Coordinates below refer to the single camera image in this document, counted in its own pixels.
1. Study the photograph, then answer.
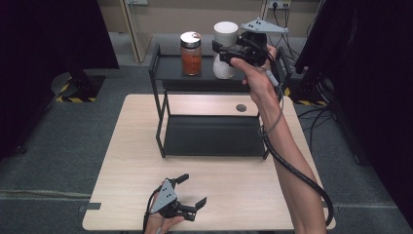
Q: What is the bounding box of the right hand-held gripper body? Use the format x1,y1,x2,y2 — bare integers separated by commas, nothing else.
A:
234,18,289,68

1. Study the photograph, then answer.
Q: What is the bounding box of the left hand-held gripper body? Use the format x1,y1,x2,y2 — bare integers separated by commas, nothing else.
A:
149,177,197,222

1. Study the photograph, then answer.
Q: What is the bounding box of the silver-lid glass jar orange spice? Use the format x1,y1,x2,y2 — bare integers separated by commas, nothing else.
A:
179,30,203,77

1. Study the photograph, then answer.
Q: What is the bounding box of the black metal two-tier rack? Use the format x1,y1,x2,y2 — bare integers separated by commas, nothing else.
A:
148,43,293,160

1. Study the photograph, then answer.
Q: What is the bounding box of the person's left hand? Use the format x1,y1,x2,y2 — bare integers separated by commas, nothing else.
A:
143,213,186,234

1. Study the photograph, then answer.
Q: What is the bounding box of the person's right hand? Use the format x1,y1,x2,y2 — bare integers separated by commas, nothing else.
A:
230,45,282,110

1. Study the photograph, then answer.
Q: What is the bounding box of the black tape strip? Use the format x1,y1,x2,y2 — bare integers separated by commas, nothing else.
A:
77,202,102,213

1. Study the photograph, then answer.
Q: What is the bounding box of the black curtain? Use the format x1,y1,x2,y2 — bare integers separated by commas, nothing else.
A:
293,0,413,228
0,0,120,162

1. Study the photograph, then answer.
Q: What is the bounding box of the black stand base striped tape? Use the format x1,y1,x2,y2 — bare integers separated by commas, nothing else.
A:
51,67,107,103

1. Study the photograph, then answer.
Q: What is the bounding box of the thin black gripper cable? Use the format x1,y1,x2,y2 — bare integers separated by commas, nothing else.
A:
141,185,165,234

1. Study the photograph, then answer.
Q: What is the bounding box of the thin grey cable white plug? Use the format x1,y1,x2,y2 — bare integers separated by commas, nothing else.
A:
260,68,285,136

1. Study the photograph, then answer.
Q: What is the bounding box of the bundle of black floor cables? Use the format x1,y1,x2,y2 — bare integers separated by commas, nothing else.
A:
269,0,339,152

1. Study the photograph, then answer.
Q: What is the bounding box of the thick black gripper cable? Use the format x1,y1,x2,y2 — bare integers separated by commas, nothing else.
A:
259,48,335,227

